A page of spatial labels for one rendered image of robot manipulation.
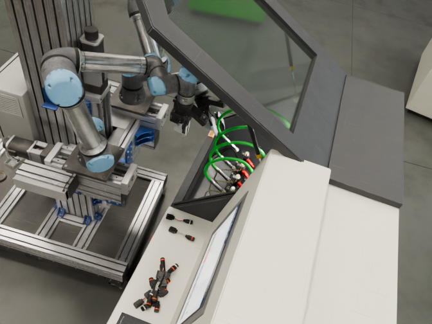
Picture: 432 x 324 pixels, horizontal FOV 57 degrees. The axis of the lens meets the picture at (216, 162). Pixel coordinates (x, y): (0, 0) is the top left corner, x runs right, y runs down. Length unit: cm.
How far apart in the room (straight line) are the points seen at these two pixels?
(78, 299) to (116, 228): 49
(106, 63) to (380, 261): 120
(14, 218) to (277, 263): 207
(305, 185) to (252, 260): 35
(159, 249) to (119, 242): 93
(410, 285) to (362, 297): 206
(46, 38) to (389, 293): 158
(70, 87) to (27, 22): 50
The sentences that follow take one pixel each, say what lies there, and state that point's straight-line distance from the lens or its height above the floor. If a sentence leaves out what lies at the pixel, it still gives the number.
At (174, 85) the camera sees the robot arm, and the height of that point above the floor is 155.
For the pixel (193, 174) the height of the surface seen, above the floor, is 95.
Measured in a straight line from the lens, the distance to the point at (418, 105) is 472.
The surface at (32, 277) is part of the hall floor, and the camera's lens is 290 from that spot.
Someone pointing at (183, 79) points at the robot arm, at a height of 156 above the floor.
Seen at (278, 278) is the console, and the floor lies 155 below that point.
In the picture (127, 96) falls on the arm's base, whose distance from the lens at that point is 227.
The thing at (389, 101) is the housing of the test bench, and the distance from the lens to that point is 198.
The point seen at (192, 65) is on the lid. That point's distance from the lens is 130.
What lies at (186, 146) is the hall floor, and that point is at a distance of 351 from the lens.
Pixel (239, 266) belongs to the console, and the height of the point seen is 155.
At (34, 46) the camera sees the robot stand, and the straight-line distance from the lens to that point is 192.
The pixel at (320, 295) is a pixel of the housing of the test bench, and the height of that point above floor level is 147.
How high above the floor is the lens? 254
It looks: 48 degrees down
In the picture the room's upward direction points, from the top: 13 degrees clockwise
